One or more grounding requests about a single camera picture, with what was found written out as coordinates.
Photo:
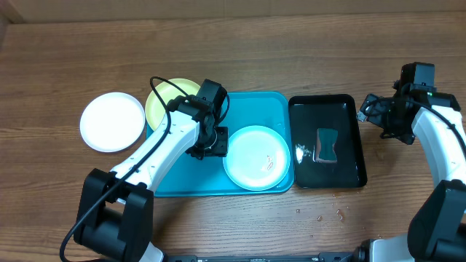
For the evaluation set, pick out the green sponge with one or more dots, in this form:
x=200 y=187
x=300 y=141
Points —
x=324 y=149

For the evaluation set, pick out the light blue plate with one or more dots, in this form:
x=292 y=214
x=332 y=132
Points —
x=258 y=158

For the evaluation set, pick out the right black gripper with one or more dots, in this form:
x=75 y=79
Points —
x=406 y=136

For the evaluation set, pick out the yellow-green plate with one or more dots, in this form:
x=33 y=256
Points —
x=153 y=108

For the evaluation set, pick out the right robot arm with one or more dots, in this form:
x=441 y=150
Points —
x=436 y=233

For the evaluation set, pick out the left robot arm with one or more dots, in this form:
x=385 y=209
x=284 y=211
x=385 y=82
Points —
x=116 y=207

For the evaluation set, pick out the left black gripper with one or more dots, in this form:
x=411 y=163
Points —
x=220 y=150

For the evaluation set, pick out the black rectangular tray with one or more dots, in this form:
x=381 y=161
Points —
x=309 y=113

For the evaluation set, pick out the white plate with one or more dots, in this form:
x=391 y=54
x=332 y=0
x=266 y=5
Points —
x=112 y=122

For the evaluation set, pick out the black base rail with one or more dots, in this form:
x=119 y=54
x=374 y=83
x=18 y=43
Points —
x=321 y=257

